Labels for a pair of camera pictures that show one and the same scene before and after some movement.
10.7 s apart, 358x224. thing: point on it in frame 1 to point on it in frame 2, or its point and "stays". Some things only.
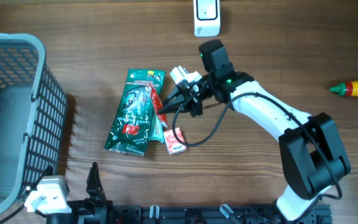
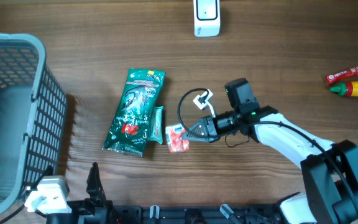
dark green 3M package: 129,131 stays
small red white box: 173,145 stays
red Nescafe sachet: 157,101 to 346,73
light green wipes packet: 156,132 stays
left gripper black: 87,207 stays
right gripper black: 192,102 to 207,126
